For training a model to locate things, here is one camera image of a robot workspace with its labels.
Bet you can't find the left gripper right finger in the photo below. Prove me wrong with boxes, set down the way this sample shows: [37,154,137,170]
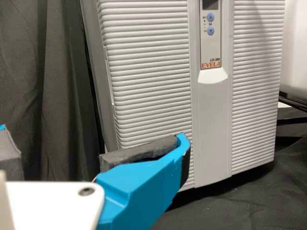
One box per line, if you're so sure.
[92,132,192,230]

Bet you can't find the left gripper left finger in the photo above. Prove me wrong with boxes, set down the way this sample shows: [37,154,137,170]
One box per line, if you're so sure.
[0,123,25,182]

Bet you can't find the incubator door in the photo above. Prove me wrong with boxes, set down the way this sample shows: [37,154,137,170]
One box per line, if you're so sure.
[95,0,286,192]

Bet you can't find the white incubator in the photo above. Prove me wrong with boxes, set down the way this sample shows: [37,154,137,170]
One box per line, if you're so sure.
[80,0,119,154]

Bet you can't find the black platform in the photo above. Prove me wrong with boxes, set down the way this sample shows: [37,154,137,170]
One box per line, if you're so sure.
[277,92,307,125]

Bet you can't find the white box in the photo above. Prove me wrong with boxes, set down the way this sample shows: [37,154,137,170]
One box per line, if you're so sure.
[279,0,307,96]

